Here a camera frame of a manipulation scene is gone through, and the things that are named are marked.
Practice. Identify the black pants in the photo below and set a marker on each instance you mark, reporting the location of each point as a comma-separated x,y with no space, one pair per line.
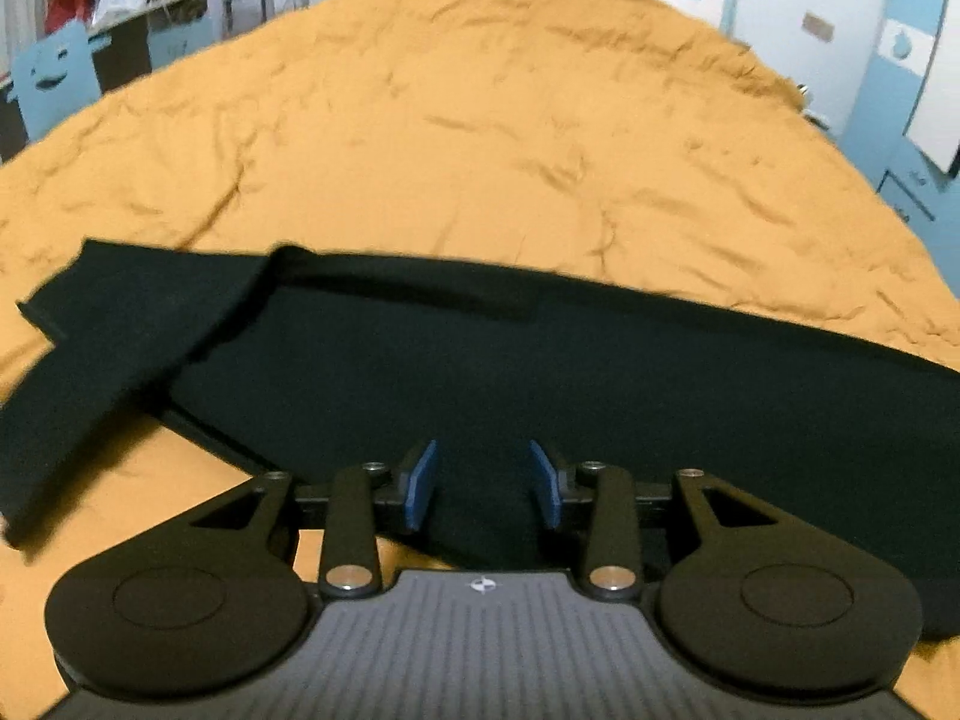
304,363

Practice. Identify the orange bed cover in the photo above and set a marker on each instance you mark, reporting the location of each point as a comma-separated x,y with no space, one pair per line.
615,140

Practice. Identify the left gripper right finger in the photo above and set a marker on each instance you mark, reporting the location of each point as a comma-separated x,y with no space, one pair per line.
567,490

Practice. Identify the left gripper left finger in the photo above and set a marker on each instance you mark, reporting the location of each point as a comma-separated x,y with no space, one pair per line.
399,491

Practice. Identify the blue and white wardrobe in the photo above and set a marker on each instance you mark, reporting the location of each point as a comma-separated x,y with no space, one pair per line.
903,132

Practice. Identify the blue smiley chair back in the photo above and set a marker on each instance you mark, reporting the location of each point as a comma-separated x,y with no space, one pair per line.
56,77

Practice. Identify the cluttered desk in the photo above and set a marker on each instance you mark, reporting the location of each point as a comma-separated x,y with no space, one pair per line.
146,35

